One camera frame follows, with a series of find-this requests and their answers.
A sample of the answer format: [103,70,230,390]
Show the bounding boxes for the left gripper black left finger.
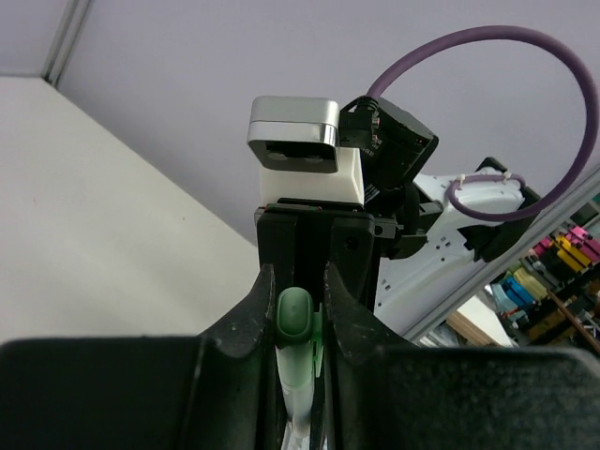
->
[1,265,277,449]

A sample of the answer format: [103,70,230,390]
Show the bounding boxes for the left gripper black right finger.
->
[323,265,599,449]

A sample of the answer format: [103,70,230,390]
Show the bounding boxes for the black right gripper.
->
[254,198,398,311]

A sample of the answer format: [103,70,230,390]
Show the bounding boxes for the pale green pen cap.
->
[276,287,323,378]

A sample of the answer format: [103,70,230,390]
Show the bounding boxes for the translucent green highlighter pen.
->
[276,343,315,438]

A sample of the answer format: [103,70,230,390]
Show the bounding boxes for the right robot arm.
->
[247,96,537,339]

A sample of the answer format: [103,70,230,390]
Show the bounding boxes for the stacked coloured suitcases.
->
[489,223,599,326]

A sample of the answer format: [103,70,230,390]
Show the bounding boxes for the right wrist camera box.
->
[247,96,365,205]

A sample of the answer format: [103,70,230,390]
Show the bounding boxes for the left aluminium frame post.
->
[41,0,94,89]

